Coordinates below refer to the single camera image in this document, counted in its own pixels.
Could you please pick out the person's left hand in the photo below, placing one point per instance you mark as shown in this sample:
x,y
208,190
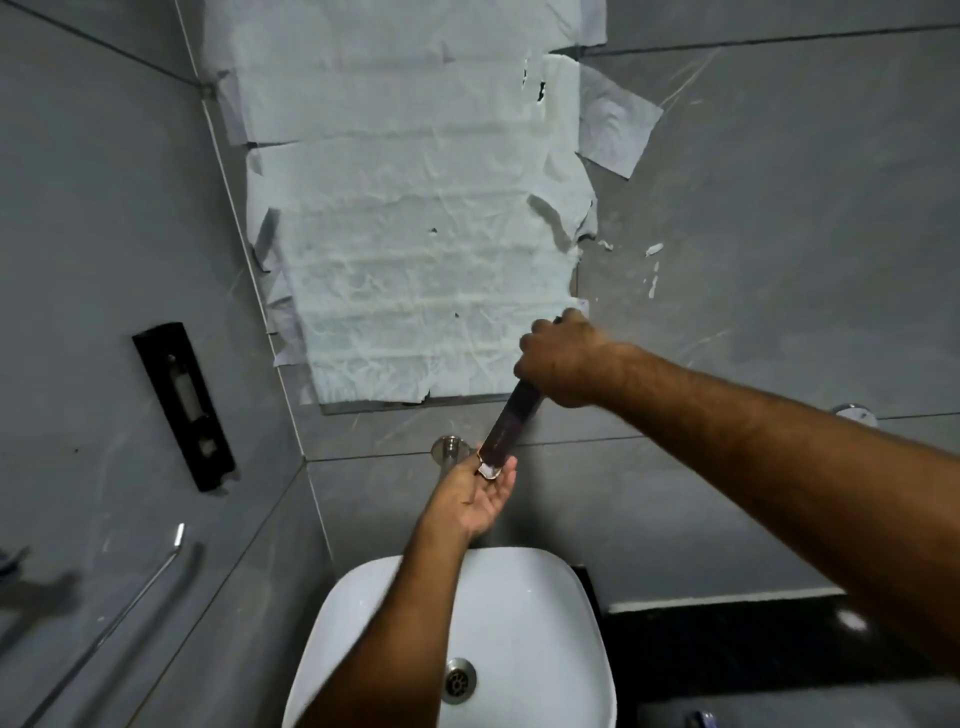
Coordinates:
x,y
465,506

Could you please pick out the person's right hand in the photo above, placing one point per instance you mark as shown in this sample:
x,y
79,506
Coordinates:
x,y
574,364

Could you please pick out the person's left thumb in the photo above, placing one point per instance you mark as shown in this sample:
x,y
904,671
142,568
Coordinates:
x,y
463,471

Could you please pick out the person's right fingers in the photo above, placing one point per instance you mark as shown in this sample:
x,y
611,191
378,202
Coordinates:
x,y
534,352

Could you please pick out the dark purple tube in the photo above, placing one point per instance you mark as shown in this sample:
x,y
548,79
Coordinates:
x,y
508,431

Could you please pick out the person's right forearm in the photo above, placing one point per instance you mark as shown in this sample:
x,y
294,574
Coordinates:
x,y
787,465

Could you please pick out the person's left forearm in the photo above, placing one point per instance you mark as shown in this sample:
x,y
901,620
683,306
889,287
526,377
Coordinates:
x,y
397,637

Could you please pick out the white ceramic sink basin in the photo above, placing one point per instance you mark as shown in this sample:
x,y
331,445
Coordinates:
x,y
525,630

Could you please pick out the white paper sheets covering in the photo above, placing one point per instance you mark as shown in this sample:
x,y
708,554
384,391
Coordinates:
x,y
405,225

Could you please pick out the chrome sink drain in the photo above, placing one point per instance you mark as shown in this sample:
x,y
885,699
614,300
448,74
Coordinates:
x,y
458,681

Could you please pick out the loose grey paper piece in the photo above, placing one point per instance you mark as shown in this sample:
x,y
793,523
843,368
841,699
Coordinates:
x,y
616,124

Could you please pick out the chrome towel bar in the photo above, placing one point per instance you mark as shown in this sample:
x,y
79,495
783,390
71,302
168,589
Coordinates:
x,y
112,626

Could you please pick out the chrome wall faucet spout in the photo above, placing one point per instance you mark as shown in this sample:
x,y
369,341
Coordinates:
x,y
448,450

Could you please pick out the wall mirror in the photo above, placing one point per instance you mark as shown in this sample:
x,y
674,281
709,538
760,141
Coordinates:
x,y
337,407

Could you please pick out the black wall bracket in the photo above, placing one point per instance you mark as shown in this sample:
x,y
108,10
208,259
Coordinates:
x,y
186,409

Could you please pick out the chrome wall knob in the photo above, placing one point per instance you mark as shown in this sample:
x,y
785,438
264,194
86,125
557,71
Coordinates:
x,y
853,414

